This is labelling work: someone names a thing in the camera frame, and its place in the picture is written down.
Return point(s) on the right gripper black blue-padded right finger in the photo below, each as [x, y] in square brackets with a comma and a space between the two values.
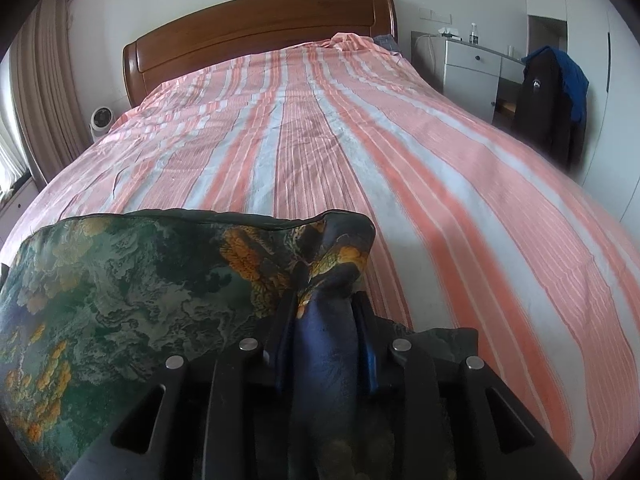
[427, 409]

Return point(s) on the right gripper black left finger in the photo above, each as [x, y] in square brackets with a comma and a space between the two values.
[215, 417]

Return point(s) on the green landscape-print padded jacket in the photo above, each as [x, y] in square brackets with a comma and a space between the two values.
[91, 308]

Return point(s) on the pink white striped bed sheet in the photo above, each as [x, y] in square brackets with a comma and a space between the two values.
[473, 228]

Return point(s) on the white window bench cabinet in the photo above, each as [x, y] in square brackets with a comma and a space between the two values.
[13, 209]

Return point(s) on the small white round fan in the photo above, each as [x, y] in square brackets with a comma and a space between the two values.
[101, 122]

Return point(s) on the white sheer curtain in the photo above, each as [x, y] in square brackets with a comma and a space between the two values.
[13, 163]

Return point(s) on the white drawer desk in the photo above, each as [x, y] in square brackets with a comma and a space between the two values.
[475, 78]

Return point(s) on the beige brown curtain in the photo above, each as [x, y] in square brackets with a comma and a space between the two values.
[52, 129]

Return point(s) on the small bottle on desk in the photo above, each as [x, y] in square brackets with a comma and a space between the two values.
[473, 36]

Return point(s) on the brown wooden headboard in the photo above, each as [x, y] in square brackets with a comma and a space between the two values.
[240, 27]

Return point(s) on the white wardrobe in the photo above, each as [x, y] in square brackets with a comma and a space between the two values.
[601, 43]

